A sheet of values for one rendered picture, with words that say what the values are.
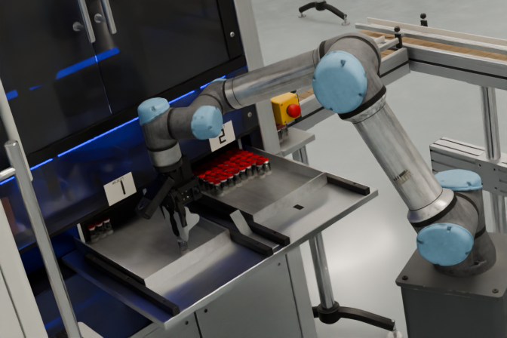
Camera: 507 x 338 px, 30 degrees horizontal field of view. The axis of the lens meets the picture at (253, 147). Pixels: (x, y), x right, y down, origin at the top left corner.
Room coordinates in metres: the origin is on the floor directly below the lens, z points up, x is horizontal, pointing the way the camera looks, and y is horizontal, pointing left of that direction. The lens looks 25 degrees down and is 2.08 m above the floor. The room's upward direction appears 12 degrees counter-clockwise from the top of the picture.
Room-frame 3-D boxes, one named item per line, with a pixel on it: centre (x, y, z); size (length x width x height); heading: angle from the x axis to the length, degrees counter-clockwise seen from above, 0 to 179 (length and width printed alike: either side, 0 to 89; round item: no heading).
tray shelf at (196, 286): (2.16, 0.13, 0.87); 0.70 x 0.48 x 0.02; 125
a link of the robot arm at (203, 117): (2.03, 0.11, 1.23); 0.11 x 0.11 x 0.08; 65
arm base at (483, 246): (1.90, -0.44, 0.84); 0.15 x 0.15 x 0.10
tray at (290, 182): (2.32, 0.03, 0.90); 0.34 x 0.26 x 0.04; 35
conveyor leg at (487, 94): (2.82, -0.79, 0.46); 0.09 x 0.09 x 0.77; 35
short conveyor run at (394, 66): (2.84, -0.26, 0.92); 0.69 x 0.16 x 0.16; 125
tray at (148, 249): (2.12, 0.31, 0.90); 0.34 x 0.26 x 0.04; 35
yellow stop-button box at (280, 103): (2.56, -0.11, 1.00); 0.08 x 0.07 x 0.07; 35
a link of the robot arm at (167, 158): (2.06, 0.21, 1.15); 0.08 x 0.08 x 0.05
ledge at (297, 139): (2.60, -0.10, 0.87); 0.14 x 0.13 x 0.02; 35
